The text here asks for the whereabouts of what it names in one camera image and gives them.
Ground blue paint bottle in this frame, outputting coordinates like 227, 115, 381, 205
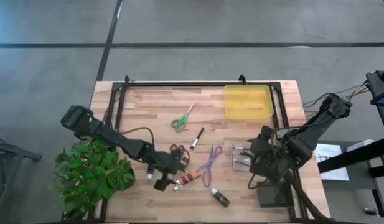
145, 164, 156, 180

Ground green paint bottle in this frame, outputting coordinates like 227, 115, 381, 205
210, 187, 231, 208

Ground orange paint bottle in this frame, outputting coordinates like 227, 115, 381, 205
174, 171, 199, 187

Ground green scissors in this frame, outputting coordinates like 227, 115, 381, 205
171, 103, 195, 133

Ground green plant in black pot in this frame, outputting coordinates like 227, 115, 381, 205
48, 138, 136, 218

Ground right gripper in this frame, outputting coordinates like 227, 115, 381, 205
249, 126, 286, 183

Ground clear plastic tray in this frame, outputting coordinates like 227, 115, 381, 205
231, 139, 258, 173

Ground black square bin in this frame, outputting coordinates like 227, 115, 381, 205
256, 181, 295, 208

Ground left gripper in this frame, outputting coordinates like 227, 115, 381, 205
153, 148, 186, 192

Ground purple scissors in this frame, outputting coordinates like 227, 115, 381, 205
195, 144, 224, 188

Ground yellow plastic bin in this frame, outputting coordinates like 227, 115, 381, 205
223, 84, 275, 121

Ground black equipment stand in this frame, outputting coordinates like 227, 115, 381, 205
365, 68, 384, 138

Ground white box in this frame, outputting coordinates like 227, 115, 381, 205
346, 139, 375, 153

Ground black metal bar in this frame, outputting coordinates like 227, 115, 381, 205
317, 136, 384, 174

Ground black aluminium table frame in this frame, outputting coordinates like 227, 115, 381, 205
85, 74, 307, 223

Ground black floor stand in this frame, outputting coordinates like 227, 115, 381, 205
0, 133, 43, 218

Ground white paper sheet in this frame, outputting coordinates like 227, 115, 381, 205
314, 142, 350, 182

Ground red scissors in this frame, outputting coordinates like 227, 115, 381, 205
169, 143, 191, 166

